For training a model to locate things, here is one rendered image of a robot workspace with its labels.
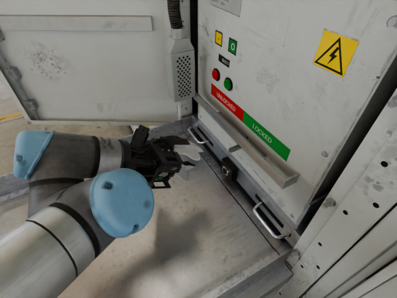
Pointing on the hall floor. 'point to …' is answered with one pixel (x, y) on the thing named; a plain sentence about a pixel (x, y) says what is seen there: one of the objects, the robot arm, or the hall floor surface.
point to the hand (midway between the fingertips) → (193, 156)
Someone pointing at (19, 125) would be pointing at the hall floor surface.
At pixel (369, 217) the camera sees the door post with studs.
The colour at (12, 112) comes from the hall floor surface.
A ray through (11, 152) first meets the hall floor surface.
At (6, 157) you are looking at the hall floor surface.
